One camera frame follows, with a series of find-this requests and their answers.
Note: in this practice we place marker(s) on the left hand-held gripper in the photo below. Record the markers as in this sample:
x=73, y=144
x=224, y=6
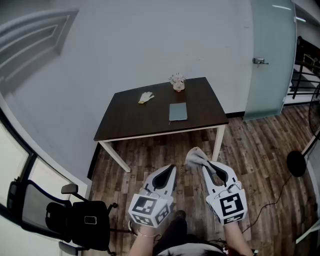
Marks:
x=147, y=207

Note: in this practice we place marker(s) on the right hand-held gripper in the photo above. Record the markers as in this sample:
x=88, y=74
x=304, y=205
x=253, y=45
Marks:
x=231, y=207

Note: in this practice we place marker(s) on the grey rag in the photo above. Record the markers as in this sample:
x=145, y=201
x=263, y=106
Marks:
x=196, y=158

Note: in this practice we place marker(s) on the grey-blue notebook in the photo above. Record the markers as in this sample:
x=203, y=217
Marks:
x=178, y=111

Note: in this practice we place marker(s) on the person's left forearm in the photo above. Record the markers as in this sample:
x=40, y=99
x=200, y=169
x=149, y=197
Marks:
x=142, y=243

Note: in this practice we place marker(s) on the person's right forearm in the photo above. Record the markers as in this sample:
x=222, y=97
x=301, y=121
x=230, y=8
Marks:
x=236, y=241

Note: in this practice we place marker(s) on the person's black shoe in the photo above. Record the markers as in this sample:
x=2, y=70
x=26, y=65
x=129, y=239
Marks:
x=180, y=215

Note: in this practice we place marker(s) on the person's black trousers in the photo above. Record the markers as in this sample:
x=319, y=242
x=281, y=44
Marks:
x=175, y=232

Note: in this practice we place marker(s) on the person's white shirt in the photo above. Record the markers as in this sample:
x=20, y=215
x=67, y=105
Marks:
x=180, y=251

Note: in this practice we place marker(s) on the black standing fan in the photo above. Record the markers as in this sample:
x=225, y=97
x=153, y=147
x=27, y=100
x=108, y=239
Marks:
x=296, y=163

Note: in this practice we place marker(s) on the white work glove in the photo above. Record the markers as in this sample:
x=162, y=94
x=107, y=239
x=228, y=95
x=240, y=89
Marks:
x=145, y=98

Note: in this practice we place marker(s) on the black office chair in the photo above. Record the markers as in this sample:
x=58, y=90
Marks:
x=69, y=188

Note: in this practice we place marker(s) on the pink flowers in pot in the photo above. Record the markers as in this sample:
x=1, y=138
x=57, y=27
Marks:
x=178, y=85

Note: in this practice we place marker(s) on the frosted glass door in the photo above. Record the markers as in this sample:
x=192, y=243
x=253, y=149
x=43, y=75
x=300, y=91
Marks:
x=270, y=87

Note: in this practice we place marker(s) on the black stair railing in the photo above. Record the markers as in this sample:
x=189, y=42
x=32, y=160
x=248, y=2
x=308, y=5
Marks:
x=299, y=57

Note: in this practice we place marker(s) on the black framed window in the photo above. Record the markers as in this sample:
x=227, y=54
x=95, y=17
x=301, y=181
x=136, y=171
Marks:
x=15, y=155

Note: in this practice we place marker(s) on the white metal table frame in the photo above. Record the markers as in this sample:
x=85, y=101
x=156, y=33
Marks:
x=218, y=145

